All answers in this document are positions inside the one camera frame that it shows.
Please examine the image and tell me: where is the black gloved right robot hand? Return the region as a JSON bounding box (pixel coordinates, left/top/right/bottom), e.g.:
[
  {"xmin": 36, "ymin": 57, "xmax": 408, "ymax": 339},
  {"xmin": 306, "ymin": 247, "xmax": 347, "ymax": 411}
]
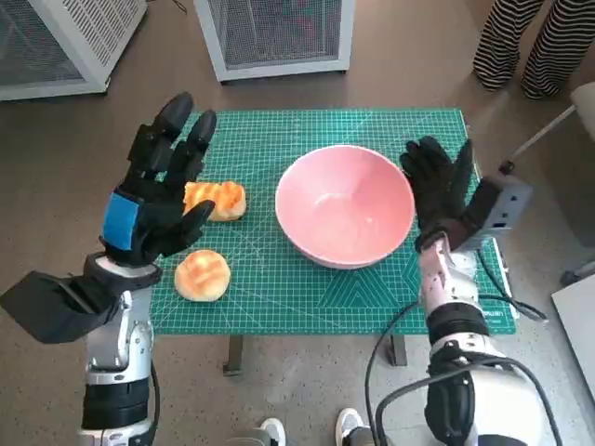
[{"xmin": 399, "ymin": 136, "xmax": 478, "ymax": 255}]

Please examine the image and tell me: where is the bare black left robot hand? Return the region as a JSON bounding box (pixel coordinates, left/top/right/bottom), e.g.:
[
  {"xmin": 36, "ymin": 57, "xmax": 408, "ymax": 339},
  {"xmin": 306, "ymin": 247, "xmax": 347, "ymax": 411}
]
[{"xmin": 99, "ymin": 91, "xmax": 218, "ymax": 269}]

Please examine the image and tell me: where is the long braided toy bread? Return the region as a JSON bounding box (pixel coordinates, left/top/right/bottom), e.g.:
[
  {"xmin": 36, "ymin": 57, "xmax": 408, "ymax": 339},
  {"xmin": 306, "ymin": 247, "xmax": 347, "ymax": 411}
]
[{"xmin": 182, "ymin": 180, "xmax": 247, "ymax": 223}]

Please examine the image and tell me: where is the round toy bread bun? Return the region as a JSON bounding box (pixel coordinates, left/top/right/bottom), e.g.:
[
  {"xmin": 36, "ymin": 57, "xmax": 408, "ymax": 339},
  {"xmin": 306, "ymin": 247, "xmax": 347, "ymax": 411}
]
[{"xmin": 174, "ymin": 249, "xmax": 232, "ymax": 302}]

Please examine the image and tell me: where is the pink bowl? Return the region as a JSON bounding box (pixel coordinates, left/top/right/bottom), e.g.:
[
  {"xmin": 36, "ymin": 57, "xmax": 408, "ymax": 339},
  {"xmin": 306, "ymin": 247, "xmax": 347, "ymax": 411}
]
[{"xmin": 274, "ymin": 144, "xmax": 417, "ymax": 270}]

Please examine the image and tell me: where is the green cutting mat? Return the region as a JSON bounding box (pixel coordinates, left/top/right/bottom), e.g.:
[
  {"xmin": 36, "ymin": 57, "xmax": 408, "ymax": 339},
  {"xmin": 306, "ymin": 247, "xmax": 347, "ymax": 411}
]
[{"xmin": 151, "ymin": 109, "xmax": 518, "ymax": 335}]

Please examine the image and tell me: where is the dark metal table leg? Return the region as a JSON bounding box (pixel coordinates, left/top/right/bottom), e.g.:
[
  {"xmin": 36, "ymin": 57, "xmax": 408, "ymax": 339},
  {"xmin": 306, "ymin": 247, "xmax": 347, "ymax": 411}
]
[
  {"xmin": 222, "ymin": 334, "xmax": 245, "ymax": 377},
  {"xmin": 389, "ymin": 334, "xmax": 409, "ymax": 368}
]

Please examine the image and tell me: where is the white flat panel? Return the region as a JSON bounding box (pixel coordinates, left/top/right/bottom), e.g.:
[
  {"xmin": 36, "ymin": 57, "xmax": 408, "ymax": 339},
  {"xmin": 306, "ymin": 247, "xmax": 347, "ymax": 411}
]
[{"xmin": 550, "ymin": 276, "xmax": 595, "ymax": 387}]

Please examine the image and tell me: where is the white perforated metal cabinet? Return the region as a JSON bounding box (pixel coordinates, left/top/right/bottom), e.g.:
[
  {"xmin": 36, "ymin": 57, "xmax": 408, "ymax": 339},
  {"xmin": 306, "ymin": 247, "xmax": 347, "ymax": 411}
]
[{"xmin": 0, "ymin": 0, "xmax": 148, "ymax": 101}]

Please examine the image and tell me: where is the white mesh front cabinet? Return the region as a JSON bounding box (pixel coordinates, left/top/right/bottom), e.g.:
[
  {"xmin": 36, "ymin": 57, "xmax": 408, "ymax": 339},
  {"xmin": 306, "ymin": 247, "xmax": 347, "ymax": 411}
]
[{"xmin": 192, "ymin": 0, "xmax": 354, "ymax": 85}]

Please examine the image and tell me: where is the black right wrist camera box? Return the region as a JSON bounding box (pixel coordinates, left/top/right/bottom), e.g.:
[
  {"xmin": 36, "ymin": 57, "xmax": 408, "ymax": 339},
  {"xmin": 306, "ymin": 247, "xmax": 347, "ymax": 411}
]
[{"xmin": 448, "ymin": 176, "xmax": 535, "ymax": 255}]

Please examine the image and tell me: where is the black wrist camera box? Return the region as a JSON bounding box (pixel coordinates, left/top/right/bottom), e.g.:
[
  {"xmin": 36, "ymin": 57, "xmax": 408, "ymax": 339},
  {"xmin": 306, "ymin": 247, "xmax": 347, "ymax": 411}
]
[
  {"xmin": 0, "ymin": 271, "xmax": 122, "ymax": 345},
  {"xmin": 448, "ymin": 176, "xmax": 535, "ymax": 255}
]

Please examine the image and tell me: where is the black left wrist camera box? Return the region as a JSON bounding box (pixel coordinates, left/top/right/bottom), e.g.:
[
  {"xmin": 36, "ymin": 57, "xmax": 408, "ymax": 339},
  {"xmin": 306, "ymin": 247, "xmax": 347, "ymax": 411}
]
[{"xmin": 0, "ymin": 271, "xmax": 122, "ymax": 345}]

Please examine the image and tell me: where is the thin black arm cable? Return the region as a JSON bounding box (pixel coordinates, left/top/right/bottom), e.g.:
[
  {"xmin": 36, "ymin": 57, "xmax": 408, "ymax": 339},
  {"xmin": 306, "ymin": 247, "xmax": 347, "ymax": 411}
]
[{"xmin": 149, "ymin": 364, "xmax": 163, "ymax": 422}]

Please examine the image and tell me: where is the long black cable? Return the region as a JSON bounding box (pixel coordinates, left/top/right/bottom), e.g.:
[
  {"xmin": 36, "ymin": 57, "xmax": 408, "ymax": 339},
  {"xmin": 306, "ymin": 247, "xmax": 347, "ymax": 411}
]
[{"xmin": 364, "ymin": 254, "xmax": 550, "ymax": 446}]

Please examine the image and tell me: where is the looped black cable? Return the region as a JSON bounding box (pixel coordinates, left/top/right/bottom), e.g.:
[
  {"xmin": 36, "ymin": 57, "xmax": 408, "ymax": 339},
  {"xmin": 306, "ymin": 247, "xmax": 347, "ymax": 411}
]
[{"xmin": 374, "ymin": 357, "xmax": 554, "ymax": 446}]

